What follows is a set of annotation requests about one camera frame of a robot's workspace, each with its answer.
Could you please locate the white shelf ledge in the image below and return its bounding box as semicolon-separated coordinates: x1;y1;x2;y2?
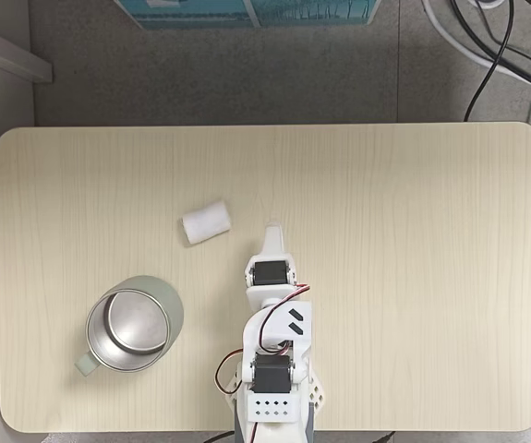
0;19;54;85

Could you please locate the thick white cable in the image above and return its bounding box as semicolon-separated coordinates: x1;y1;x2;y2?
421;0;531;100

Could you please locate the green mug steel inside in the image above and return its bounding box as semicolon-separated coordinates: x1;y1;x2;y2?
74;274;187;377

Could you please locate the blue printed panel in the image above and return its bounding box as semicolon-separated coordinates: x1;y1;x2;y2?
114;0;382;30

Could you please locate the white gauze dressing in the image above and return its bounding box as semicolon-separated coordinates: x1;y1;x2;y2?
181;198;233;247

